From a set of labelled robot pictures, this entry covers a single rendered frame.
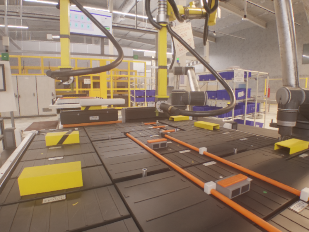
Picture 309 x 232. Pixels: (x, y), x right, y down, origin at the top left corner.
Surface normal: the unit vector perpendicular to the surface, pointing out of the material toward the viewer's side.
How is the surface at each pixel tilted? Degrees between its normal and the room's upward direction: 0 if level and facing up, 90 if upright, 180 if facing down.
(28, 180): 90
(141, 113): 90
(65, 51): 90
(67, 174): 90
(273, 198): 0
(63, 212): 0
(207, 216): 0
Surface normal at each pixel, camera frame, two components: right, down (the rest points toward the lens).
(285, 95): -0.99, 0.00
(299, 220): 0.00, -0.99
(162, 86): 0.20, 0.14
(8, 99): 0.79, 0.09
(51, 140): 0.41, 0.13
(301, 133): -0.82, 0.08
